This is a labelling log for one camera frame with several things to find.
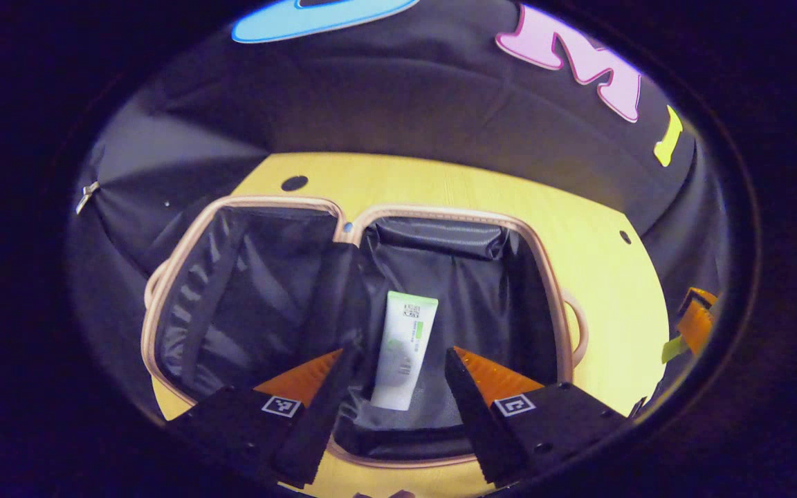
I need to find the pink suitcase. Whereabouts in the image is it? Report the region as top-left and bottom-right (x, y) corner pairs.
(141, 195), (589, 471)

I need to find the silver metal clip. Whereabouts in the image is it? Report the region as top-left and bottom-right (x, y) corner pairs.
(75, 181), (101, 214)

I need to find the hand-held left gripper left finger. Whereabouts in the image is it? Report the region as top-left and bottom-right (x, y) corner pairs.
(165, 336), (366, 488)

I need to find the white green skin care tube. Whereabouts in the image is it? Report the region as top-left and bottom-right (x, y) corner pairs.
(369, 290), (439, 412)

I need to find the black backdrop cloth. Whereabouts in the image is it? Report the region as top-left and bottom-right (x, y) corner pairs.
(66, 0), (728, 416)

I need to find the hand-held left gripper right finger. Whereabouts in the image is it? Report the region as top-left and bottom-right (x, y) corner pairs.
(444, 346), (629, 486)

